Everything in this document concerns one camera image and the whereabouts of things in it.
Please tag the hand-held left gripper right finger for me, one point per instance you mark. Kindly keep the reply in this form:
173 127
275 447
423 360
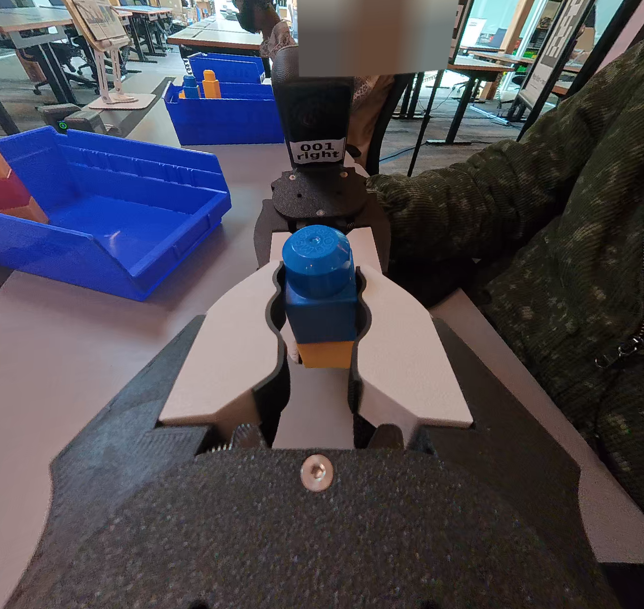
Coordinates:
412 367

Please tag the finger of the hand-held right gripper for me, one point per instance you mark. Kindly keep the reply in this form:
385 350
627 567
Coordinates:
271 251
365 249

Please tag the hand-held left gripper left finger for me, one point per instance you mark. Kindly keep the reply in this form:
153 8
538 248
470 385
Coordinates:
221 362

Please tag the blue mega block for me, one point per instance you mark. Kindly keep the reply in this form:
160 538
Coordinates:
322 312

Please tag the orange mega block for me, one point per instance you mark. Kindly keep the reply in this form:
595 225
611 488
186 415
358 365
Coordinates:
35 211
324 355

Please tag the blue plastic bin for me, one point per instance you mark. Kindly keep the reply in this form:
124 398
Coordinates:
231 68
226 121
126 226

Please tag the row of block towers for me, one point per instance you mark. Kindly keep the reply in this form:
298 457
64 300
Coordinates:
211 85

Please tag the wooden office table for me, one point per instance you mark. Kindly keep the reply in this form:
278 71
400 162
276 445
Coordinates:
216 35
30 17
146 12

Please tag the small black box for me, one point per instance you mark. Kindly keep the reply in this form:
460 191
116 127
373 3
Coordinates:
58 115
88 122

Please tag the black tag sign board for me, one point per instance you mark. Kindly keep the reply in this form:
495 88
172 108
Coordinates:
568 15

